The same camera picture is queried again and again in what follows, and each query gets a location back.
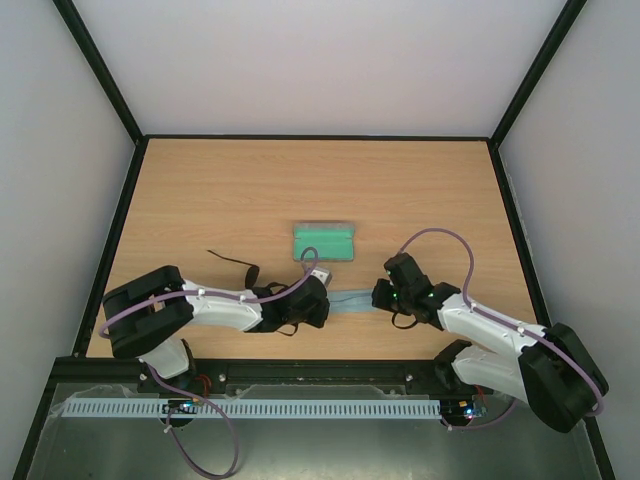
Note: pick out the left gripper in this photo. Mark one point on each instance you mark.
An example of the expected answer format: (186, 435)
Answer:
(319, 319)

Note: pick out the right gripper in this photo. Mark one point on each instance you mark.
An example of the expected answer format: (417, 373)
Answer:
(381, 295)

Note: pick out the light blue cleaning cloth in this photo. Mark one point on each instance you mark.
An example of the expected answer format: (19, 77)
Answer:
(350, 301)

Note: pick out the grey glasses case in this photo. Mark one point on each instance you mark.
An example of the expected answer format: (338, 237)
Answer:
(333, 240)

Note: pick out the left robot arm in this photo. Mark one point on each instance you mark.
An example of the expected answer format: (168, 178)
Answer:
(143, 317)

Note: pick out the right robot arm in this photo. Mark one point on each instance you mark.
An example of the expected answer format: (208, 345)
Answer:
(548, 369)

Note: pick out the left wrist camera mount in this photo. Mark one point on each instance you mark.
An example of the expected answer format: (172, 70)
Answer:
(323, 275)

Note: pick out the black front mounting rail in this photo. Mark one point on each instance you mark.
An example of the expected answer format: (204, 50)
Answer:
(226, 376)

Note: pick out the light blue slotted cable duct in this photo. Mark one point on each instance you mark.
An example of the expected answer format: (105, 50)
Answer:
(253, 409)

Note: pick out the black aluminium frame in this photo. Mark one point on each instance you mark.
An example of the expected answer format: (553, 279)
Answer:
(77, 28)

